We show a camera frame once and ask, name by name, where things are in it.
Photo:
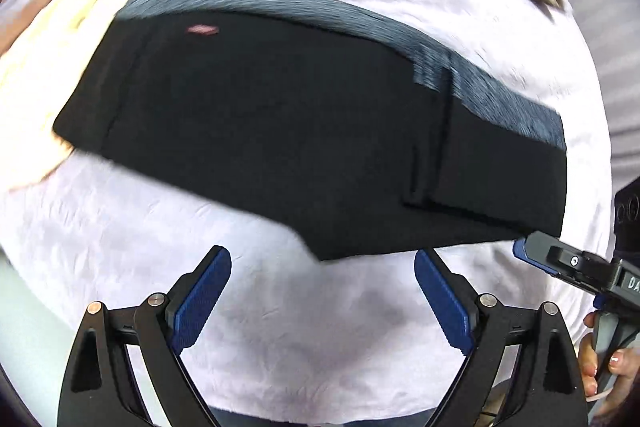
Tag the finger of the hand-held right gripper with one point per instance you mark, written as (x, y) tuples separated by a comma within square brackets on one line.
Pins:
[(537, 252)]

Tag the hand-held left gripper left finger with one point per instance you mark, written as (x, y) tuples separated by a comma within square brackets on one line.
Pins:
[(200, 302)]

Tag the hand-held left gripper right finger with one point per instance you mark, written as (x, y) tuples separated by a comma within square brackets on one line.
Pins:
[(445, 302)]

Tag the white wrinkled bed sheet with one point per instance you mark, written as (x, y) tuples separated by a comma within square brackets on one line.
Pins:
[(325, 317)]

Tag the grey curtain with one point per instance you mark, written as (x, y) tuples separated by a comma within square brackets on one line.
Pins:
[(617, 57)]

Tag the pale yellow garment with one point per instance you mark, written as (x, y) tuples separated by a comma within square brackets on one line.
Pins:
[(45, 52)]

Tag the black pants with floral stripes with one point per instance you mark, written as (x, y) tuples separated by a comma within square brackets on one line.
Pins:
[(275, 132)]

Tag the person's right hand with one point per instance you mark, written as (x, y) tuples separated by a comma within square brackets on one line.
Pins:
[(589, 352)]

